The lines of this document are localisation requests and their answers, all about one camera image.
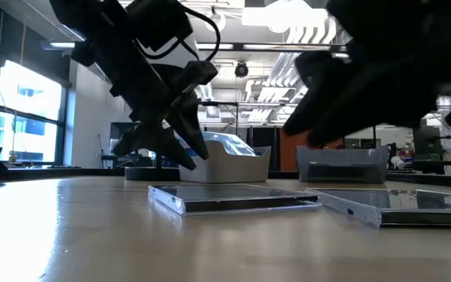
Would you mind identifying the black aluminium table frame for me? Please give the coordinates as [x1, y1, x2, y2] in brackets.
[0, 166, 451, 190]

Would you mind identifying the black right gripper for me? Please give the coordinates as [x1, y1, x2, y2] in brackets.
[282, 42, 451, 148]

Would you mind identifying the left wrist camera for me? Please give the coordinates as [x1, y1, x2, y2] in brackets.
[177, 60, 219, 96]

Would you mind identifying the grey translucent plastic bin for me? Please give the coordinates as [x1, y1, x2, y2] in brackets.
[295, 145, 390, 185]

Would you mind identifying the white ring light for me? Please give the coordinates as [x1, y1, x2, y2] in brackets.
[204, 11, 227, 33]

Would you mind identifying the large window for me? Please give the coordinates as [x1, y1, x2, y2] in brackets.
[0, 58, 66, 165]

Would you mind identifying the black monitor on arm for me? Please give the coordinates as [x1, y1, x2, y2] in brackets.
[412, 127, 445, 175]

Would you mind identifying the long ceiling light strip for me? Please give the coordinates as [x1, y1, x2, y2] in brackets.
[48, 40, 78, 50]

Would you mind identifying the white roll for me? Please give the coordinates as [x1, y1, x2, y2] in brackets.
[390, 155, 407, 171]

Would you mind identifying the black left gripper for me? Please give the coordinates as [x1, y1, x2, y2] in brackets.
[110, 42, 211, 172]

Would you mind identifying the orange cabinet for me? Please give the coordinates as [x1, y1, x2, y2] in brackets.
[279, 127, 345, 172]

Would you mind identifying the black dome camera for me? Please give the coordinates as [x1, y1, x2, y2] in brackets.
[233, 61, 251, 79]

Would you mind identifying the white plastic bin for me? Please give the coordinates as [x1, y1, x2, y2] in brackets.
[178, 139, 272, 185]

